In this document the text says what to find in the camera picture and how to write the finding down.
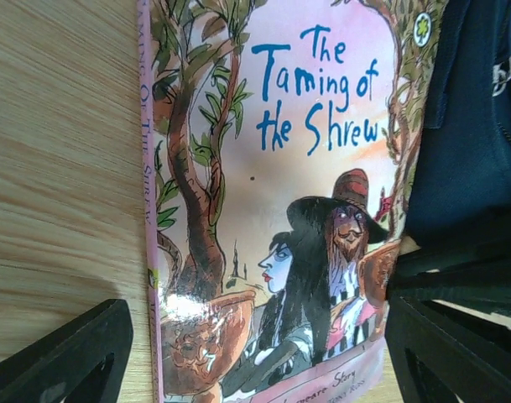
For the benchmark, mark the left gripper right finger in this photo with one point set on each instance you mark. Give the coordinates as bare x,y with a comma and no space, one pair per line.
441,354

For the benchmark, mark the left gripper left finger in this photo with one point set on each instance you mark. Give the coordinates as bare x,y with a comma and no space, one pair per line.
82,361

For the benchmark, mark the navy blue backpack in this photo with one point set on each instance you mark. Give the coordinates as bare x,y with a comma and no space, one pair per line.
460,206

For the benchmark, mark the purple illustrated book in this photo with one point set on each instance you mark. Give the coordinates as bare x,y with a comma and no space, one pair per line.
279,144

